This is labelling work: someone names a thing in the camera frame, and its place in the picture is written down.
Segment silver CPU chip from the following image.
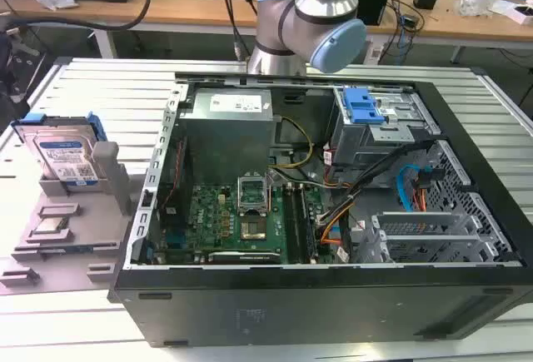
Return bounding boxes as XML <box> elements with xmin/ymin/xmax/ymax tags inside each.
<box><xmin>35</xmin><ymin>217</ymin><xmax>68</xmax><ymax>235</ymax></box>

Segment yellow and black wire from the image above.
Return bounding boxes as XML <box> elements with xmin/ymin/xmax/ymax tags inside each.
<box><xmin>270</xmin><ymin>115</ymin><xmax>314</xmax><ymax>171</ymax></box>

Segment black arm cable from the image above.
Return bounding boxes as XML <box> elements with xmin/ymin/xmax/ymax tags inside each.
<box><xmin>221</xmin><ymin>0</ymin><xmax>260</xmax><ymax>62</ymax></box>

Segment CPU socket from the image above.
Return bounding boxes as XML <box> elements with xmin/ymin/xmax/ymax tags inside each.
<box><xmin>239</xmin><ymin>216</ymin><xmax>268</xmax><ymax>241</ymax></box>

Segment white box black insert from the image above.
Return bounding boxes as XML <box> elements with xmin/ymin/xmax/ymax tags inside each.
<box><xmin>505</xmin><ymin>1</ymin><xmax>533</xmax><ymax>27</ymax></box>

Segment hard disk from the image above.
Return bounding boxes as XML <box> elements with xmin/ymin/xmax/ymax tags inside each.
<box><xmin>12</xmin><ymin>112</ymin><xmax>110</xmax><ymax>192</ymax></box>

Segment RAM stick with blue label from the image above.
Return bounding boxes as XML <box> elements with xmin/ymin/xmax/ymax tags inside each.
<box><xmin>39</xmin><ymin>244</ymin><xmax>95</xmax><ymax>254</ymax></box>

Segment clear plastic bag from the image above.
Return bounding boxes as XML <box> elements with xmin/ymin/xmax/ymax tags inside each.
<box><xmin>459</xmin><ymin>0</ymin><xmax>500</xmax><ymax>17</ymax></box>

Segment silver drive cage bracket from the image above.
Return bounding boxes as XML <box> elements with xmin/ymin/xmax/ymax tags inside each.
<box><xmin>356</xmin><ymin>211</ymin><xmax>514</xmax><ymax>264</ymax></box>

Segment blue wire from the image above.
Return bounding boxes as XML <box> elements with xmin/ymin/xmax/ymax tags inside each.
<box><xmin>396</xmin><ymin>163</ymin><xmax>420</xmax><ymax>213</ymax></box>

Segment black RAM stick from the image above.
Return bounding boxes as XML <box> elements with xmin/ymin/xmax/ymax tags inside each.
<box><xmin>297</xmin><ymin>186</ymin><xmax>320</xmax><ymax>264</ymax></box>

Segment grey power supply unit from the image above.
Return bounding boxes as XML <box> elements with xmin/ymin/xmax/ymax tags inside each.
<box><xmin>177</xmin><ymin>88</ymin><xmax>278</xmax><ymax>171</ymax></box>

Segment grey parts rack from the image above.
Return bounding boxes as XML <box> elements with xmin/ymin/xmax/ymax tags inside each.
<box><xmin>0</xmin><ymin>141</ymin><xmax>145</xmax><ymax>296</ymax></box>

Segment wooden desk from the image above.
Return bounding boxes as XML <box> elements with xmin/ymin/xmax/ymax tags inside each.
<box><xmin>0</xmin><ymin>0</ymin><xmax>533</xmax><ymax>45</ymax></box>

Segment metal socket cover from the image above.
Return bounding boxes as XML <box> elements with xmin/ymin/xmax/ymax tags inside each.
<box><xmin>236</xmin><ymin>175</ymin><xmax>271</xmax><ymax>217</ymax></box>

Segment blue disk bay latch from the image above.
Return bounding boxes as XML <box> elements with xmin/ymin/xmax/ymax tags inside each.
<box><xmin>343</xmin><ymin>87</ymin><xmax>386</xmax><ymax>126</ymax></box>

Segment black open PC case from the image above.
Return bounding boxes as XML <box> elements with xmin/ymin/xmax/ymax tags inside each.
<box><xmin>108</xmin><ymin>71</ymin><xmax>533</xmax><ymax>349</ymax></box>

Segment orange wire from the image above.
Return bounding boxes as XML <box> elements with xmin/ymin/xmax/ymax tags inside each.
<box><xmin>319</xmin><ymin>211</ymin><xmax>356</xmax><ymax>247</ymax></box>

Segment green motherboard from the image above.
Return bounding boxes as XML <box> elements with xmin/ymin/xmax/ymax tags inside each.
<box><xmin>160</xmin><ymin>182</ymin><xmax>334</xmax><ymax>265</ymax></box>

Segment black graphics card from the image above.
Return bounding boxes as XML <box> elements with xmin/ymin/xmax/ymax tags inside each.
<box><xmin>207</xmin><ymin>250</ymin><xmax>282</xmax><ymax>265</ymax></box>

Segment black case fan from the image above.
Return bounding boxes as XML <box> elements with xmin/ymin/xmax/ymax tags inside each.
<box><xmin>159</xmin><ymin>136</ymin><xmax>193</xmax><ymax>236</ymax></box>

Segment black wire bundle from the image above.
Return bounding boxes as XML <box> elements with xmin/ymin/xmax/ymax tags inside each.
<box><xmin>322</xmin><ymin>139</ymin><xmax>438</xmax><ymax>230</ymax></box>

